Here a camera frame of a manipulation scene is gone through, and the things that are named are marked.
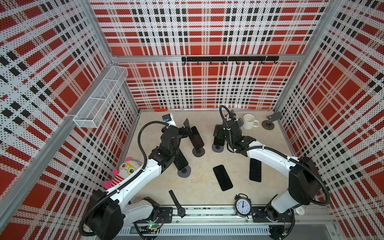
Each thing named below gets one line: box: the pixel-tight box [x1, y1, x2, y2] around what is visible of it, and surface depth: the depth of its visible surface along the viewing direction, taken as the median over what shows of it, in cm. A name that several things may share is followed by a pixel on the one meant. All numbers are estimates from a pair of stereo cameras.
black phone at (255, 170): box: [249, 158, 262, 182], surface depth 88 cm
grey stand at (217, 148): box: [211, 143, 224, 153], surface depth 100 cm
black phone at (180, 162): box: [173, 149, 189, 171], surface depth 86 cm
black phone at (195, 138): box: [188, 126, 205, 150], surface depth 93 cm
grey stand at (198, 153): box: [192, 147, 206, 158], surface depth 98 cm
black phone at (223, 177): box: [213, 164, 234, 192], surface depth 89 cm
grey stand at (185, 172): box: [177, 165, 191, 178], surface depth 90 cm
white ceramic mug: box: [241, 113, 260, 130], surface depth 107 cm
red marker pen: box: [154, 108, 168, 112], surface depth 130 cm
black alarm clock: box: [233, 193, 252, 219], surface depth 76 cm
